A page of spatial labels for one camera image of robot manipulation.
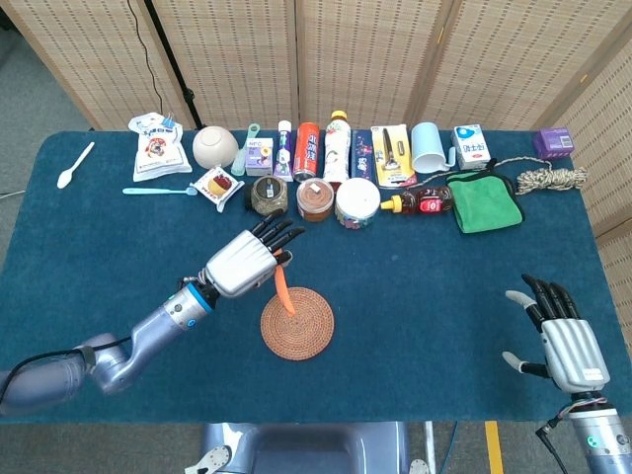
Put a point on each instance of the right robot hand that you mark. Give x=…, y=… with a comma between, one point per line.
x=573, y=350

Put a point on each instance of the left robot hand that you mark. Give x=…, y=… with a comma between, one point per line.
x=242, y=266

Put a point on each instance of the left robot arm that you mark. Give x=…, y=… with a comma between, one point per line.
x=158, y=321

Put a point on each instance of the glass jar with seeds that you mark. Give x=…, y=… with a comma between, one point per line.
x=269, y=195

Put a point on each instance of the small cake snack packet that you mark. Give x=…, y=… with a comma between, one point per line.
x=217, y=187

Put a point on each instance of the round woven rattan coaster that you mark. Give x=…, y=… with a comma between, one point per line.
x=301, y=336

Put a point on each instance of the plastic jar of rubber bands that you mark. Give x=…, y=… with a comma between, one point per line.
x=315, y=202

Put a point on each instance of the mint green plastic opener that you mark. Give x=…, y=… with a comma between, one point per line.
x=237, y=168

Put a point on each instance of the purple white juice carton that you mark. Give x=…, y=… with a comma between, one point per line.
x=259, y=158

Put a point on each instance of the light blue toothbrush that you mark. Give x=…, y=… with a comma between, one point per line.
x=148, y=191

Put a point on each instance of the purple white toothpaste tube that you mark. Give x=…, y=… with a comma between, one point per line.
x=284, y=153

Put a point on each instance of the beige bowl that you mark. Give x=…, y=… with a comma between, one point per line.
x=214, y=148

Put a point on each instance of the yellow floor tape strip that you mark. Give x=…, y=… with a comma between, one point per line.
x=494, y=444

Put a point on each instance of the red drink can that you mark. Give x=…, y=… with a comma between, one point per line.
x=306, y=153

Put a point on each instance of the clear tub of binder clips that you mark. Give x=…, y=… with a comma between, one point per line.
x=356, y=197

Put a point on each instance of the white printed snack bag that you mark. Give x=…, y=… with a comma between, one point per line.
x=158, y=153

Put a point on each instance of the white bottle yellow cap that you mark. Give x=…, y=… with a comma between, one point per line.
x=337, y=153

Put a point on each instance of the blue carpet table cover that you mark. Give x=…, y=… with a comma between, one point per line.
x=419, y=321

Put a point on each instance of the dark blue box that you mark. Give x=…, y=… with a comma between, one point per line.
x=363, y=158

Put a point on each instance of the blue binder clip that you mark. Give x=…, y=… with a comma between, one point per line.
x=169, y=121

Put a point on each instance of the green microfibre cloth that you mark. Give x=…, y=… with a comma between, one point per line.
x=484, y=202

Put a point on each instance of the razor in yellow blister pack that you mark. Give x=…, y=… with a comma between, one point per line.
x=395, y=158

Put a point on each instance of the blue grey robot torso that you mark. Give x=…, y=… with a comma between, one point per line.
x=306, y=449

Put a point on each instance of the white plastic spoon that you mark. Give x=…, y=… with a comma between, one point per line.
x=65, y=178

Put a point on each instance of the honey bottle yellow cap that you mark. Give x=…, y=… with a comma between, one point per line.
x=429, y=201

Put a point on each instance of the purple box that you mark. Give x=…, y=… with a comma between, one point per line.
x=553, y=143

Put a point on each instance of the light blue mug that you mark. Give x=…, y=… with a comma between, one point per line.
x=427, y=145

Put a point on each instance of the black tripod pole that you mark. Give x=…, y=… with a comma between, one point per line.
x=170, y=54

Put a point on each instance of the white blue milk carton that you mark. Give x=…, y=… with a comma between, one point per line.
x=471, y=148

